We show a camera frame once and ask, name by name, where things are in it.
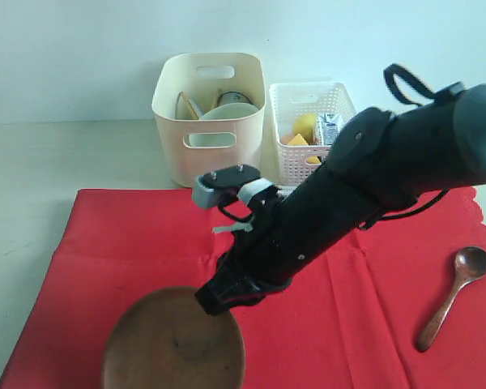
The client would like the stainless steel cup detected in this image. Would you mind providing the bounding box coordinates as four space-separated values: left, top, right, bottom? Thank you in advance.
219 91 253 106

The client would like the cream plastic storage bin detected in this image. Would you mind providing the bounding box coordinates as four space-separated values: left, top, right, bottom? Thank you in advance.
151 53 266 186

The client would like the blue white milk carton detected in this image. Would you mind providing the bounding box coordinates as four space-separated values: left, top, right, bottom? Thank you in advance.
313 113 343 146

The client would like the red tablecloth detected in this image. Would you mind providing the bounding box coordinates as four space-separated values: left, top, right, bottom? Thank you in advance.
0 187 486 388

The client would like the brown egg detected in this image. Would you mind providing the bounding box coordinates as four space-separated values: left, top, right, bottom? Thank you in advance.
280 134 294 144

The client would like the brown wooden spoon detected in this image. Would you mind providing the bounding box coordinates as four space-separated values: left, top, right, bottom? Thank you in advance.
415 246 486 353

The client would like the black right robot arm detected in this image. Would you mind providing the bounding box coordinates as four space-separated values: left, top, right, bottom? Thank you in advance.
192 83 486 315

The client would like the yellow cheese wedge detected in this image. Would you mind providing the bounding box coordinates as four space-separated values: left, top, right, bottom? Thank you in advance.
287 134 309 147

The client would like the white ceramic bowl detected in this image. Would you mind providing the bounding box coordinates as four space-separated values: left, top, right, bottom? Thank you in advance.
189 101 260 147

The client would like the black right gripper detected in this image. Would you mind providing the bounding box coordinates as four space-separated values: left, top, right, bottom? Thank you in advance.
194 165 384 317

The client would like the white perforated plastic basket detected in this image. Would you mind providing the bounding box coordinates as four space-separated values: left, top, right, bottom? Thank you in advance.
269 81 356 186

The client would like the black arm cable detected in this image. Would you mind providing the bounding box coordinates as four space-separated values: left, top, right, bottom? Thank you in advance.
358 63 467 232

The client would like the yellow lemon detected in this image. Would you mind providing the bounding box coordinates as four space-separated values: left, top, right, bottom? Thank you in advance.
292 113 317 139

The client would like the brown wooden plate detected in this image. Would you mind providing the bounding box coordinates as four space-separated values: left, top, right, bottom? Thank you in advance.
101 286 245 388

